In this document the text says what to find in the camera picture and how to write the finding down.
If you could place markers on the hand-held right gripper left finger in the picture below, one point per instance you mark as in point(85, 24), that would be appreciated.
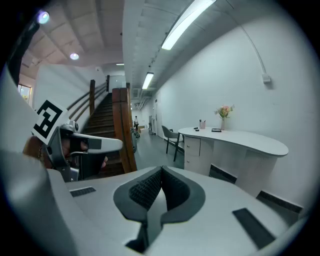
point(100, 212)

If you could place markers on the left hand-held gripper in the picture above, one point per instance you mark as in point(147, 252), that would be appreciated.
point(48, 120)

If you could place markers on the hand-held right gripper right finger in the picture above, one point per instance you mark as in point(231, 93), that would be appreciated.
point(212, 225)

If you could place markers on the large white drawer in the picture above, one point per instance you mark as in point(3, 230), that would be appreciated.
point(193, 162)

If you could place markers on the white curved desk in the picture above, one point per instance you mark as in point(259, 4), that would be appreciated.
point(237, 140)

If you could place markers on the small white drawer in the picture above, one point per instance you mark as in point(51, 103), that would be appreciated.
point(192, 145)

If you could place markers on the person's left hand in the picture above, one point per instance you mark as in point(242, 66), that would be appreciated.
point(83, 146)

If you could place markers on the wooden staircase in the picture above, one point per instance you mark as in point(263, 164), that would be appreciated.
point(102, 120)

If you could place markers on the grey chair with black legs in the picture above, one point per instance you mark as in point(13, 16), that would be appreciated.
point(168, 133)

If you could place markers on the long ceiling light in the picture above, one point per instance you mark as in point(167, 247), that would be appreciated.
point(180, 27)
point(147, 80)

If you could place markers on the pink pen cup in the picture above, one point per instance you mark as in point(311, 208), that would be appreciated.
point(202, 125)

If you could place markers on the round ceiling downlight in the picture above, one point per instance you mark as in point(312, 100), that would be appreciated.
point(43, 17)
point(74, 56)

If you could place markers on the pink vase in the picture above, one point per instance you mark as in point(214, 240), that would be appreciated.
point(222, 125)

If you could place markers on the pink flower bouquet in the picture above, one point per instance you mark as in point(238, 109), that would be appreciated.
point(225, 111)

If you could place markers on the white wall junction box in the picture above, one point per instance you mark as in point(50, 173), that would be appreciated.
point(266, 78)

